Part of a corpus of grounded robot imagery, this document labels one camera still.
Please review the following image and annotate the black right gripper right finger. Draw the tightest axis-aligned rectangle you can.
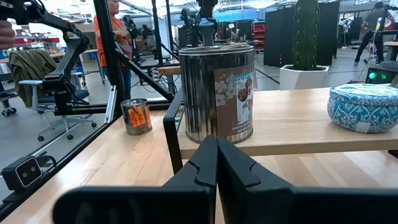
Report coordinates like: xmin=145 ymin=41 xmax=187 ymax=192
xmin=216 ymin=136 xmax=398 ymax=224

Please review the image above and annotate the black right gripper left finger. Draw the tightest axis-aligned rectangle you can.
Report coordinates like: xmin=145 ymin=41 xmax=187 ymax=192
xmin=52 ymin=136 xmax=218 ymax=224

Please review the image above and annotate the silver candle tin orange tag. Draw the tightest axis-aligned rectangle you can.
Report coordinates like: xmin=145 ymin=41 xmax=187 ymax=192
xmin=178 ymin=45 xmax=256 ymax=144
xmin=120 ymin=98 xmax=153 ymax=136

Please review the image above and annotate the blue patterned round tin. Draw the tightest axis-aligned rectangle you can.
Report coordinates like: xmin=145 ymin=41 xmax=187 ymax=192
xmin=326 ymin=83 xmax=398 ymax=134

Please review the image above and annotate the white hexagonal plant pot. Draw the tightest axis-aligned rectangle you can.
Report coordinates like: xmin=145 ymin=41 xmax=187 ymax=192
xmin=279 ymin=64 xmax=330 ymax=91

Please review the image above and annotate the red storage rack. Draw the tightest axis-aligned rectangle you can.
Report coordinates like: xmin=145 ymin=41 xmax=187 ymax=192
xmin=253 ymin=21 xmax=267 ymax=50

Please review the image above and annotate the green cactus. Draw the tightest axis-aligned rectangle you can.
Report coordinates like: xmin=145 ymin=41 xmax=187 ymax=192
xmin=291 ymin=0 xmax=320 ymax=71

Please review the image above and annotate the black articulated stand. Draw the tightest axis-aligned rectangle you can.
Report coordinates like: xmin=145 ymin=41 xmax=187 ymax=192
xmin=0 ymin=0 xmax=108 ymax=116

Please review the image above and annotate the person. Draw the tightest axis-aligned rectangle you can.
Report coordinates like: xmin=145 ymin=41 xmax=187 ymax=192
xmin=354 ymin=1 xmax=389 ymax=66
xmin=93 ymin=0 xmax=133 ymax=100

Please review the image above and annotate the olive jacket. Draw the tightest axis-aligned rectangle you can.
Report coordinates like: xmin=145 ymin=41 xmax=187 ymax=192
xmin=8 ymin=49 xmax=58 ymax=106

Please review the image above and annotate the person's hand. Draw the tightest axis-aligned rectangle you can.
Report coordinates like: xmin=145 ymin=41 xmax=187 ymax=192
xmin=0 ymin=20 xmax=16 ymax=50

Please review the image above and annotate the wooden shelf riser black frame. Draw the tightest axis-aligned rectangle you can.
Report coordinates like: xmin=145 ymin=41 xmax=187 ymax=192
xmin=162 ymin=85 xmax=398 ymax=175

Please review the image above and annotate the silver aluminium bracket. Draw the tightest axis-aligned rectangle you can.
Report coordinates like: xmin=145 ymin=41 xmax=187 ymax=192
xmin=104 ymin=85 xmax=118 ymax=124

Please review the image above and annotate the black table-level camera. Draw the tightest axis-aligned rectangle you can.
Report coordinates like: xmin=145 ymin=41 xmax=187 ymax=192
xmin=1 ymin=155 xmax=43 ymax=191

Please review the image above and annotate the black aluminium rig frame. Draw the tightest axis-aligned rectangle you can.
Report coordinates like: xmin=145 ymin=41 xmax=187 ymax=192
xmin=0 ymin=0 xmax=183 ymax=220

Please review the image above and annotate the white frame office chair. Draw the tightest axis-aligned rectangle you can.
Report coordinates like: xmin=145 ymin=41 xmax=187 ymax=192
xmin=18 ymin=71 xmax=97 ymax=142

